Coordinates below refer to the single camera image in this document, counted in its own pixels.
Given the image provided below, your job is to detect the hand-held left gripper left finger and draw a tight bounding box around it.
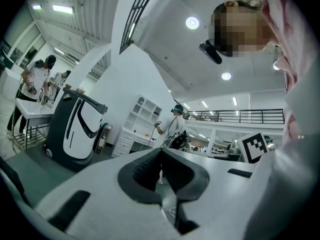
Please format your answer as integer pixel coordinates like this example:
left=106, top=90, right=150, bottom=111
left=34, top=148, right=181, bottom=240

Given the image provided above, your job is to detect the black metal railing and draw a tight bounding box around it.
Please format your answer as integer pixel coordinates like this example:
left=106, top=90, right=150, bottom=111
left=119, top=0, right=161, bottom=55
left=183, top=108, right=286, bottom=125

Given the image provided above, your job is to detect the black head-worn camera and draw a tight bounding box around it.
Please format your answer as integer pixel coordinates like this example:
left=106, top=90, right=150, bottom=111
left=198, top=39, right=223, bottom=65

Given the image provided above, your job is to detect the white display cabinet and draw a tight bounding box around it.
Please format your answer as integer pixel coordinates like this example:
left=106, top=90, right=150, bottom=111
left=111, top=94, right=164, bottom=159

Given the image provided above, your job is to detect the pink shirt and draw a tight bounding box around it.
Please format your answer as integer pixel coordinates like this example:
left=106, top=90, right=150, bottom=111
left=259, top=0, right=320, bottom=240

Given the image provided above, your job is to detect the white cable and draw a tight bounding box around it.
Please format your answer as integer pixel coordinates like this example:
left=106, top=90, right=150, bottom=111
left=162, top=205, right=177, bottom=224

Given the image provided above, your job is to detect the grey floor box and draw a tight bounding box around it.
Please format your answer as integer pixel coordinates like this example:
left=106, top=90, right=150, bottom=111
left=94, top=123, right=114, bottom=155

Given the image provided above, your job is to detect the black backpack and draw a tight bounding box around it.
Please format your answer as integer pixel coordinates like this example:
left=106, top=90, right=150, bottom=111
left=172, top=131, right=188, bottom=150

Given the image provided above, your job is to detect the white sink stand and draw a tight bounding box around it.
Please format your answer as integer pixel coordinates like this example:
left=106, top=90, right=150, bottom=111
left=14, top=98, right=56, bottom=152

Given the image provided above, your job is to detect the black white service robot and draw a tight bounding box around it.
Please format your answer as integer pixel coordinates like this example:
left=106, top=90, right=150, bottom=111
left=44, top=86, right=109, bottom=173

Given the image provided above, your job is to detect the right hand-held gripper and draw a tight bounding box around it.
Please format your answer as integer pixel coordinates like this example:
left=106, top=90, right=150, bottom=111
left=225, top=131, right=270, bottom=165

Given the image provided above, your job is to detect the person's head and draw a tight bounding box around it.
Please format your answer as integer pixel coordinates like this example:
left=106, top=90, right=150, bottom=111
left=211, top=0, right=279, bottom=58

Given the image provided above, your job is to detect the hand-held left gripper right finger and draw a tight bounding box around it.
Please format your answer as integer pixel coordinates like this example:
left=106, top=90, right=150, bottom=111
left=161, top=148, right=272, bottom=240

